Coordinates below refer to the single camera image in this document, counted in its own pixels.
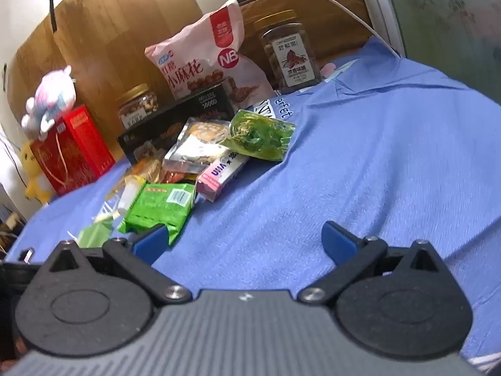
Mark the clear yellow snack packet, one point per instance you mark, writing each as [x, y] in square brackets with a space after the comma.
[129, 196]

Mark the wooden headboard panel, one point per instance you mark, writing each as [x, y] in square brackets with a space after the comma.
[109, 27]

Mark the tall clear nut jar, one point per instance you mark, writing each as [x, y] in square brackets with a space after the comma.
[291, 55]

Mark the frosted window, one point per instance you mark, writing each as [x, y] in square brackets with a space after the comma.
[442, 11]

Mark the blue printed blanket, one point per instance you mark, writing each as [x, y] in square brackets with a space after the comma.
[372, 145]

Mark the large pink snack bag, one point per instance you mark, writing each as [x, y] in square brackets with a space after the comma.
[203, 47]

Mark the black printed box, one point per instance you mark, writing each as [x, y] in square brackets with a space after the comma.
[164, 125]

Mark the brown padded headboard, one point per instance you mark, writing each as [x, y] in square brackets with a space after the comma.
[332, 15]

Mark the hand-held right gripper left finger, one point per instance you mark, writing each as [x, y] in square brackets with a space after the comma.
[150, 242]

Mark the red gift bag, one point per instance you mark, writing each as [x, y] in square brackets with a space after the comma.
[78, 152]

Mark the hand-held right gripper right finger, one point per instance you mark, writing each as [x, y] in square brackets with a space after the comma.
[338, 243]

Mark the short clear nut jar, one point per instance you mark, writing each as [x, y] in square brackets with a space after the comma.
[137, 105]

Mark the clear silver snack packet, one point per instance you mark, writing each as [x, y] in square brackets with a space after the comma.
[195, 149]

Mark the pink white plush toy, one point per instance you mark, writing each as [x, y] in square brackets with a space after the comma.
[53, 94]

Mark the light green snack packet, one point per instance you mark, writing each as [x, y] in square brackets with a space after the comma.
[94, 235]

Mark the yellow plush toy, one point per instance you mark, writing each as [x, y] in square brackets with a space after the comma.
[35, 188]

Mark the clear green leaf snack packet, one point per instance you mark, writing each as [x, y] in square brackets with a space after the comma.
[258, 135]

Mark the red and beige snack packet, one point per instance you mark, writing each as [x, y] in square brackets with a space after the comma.
[150, 170]

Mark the small pink cloth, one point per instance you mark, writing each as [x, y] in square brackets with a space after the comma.
[328, 69]

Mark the pink white small box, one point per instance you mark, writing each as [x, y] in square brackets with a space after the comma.
[219, 176]

